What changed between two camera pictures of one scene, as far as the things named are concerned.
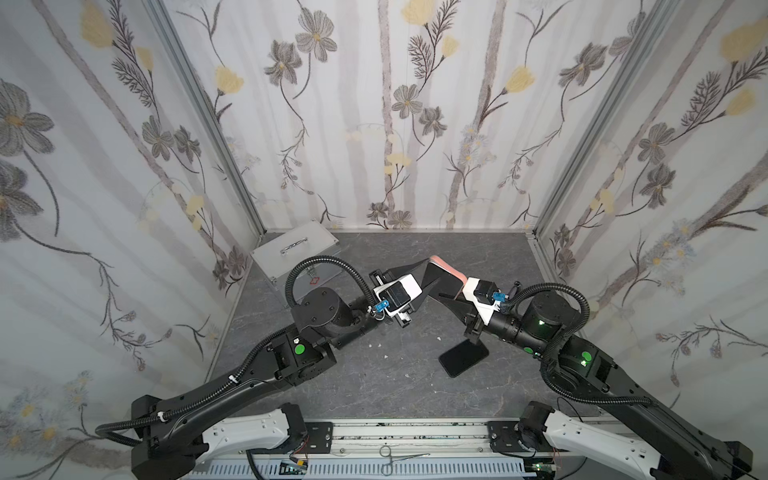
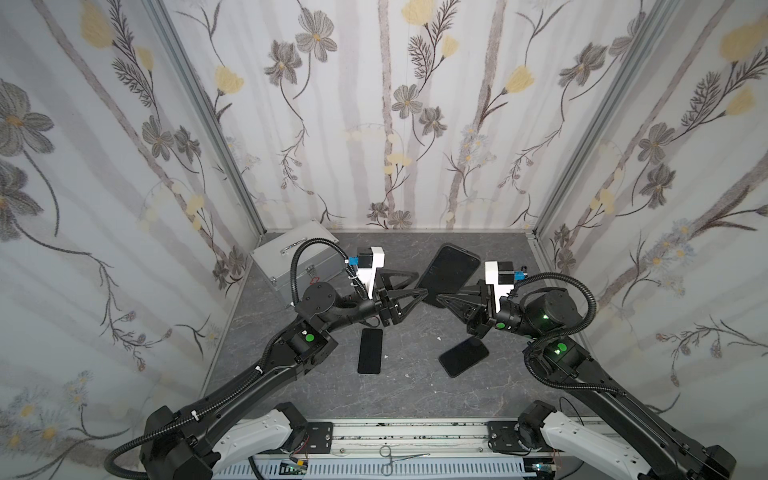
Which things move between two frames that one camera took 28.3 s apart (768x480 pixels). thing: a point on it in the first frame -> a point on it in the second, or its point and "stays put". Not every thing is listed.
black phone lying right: [462, 356] stays put
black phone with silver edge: [441, 282] -> [370, 351]
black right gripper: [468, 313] stays put
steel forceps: [386, 451] stays put
